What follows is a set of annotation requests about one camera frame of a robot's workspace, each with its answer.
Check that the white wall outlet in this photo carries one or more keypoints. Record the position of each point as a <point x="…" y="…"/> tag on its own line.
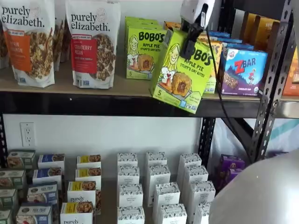
<point x="27" y="135"/>

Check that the yellow white granola box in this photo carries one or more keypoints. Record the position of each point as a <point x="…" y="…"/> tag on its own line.
<point x="81" y="193"/>
<point x="88" y="161"/>
<point x="88" y="175"/>
<point x="77" y="213"/>

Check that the purple snack box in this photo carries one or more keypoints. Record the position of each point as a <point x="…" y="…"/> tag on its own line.
<point x="232" y="163"/>
<point x="227" y="179"/>

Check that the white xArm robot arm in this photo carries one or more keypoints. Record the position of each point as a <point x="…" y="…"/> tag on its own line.
<point x="257" y="191"/>

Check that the black metal shelf frame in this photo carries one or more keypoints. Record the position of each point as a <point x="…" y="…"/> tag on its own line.
<point x="289" y="108"/>
<point x="116" y="105"/>

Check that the white granola pouch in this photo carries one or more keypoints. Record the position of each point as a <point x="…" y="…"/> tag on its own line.
<point x="2" y="46"/>
<point x="58" y="46"/>

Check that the blue oatmeal box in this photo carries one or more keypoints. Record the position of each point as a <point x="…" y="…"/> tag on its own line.
<point x="35" y="214"/>
<point x="43" y="192"/>
<point x="51" y="161"/>
<point x="47" y="175"/>

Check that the white floral print carton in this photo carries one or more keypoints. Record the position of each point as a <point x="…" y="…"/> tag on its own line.
<point x="167" y="198"/>
<point x="202" y="213"/>
<point x="196" y="177"/>
<point x="160" y="177"/>
<point x="202" y="193"/>
<point x="130" y="215"/>
<point x="128" y="175"/>
<point x="190" y="161"/>
<point x="127" y="159"/>
<point x="130" y="194"/>
<point x="156" y="158"/>
<point x="172" y="213"/>

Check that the orange cereal box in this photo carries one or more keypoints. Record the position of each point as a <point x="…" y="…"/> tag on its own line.
<point x="292" y="77"/>
<point x="266" y="32"/>
<point x="248" y="25"/>

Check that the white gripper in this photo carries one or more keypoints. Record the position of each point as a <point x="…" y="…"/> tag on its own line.
<point x="191" y="9"/>

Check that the orange label granola pouch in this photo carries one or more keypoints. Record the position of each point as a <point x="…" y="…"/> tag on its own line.
<point x="30" y="46"/>

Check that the blue ZBar box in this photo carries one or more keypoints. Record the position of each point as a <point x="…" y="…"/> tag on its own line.
<point x="219" y="34"/>
<point x="231" y="40"/>
<point x="245" y="74"/>
<point x="238" y="46"/>

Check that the green Bobo's apple pie box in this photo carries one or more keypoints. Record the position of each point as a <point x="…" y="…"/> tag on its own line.
<point x="172" y="77"/>
<point x="137" y="18"/>
<point x="140" y="60"/>
<point x="140" y="22"/>

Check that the red label granola pouch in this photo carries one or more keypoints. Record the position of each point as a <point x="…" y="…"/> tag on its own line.
<point x="93" y="46"/>

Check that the green oatmeal box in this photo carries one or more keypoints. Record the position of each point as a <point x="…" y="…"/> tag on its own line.
<point x="4" y="217"/>
<point x="11" y="178"/>
<point x="8" y="198"/>
<point x="21" y="158"/>

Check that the wooden shelf board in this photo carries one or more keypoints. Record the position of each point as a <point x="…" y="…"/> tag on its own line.
<point x="120" y="84"/>
<point x="290" y="98"/>

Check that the white patterned cartons group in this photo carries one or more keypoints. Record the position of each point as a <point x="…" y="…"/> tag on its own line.
<point x="108" y="193"/>

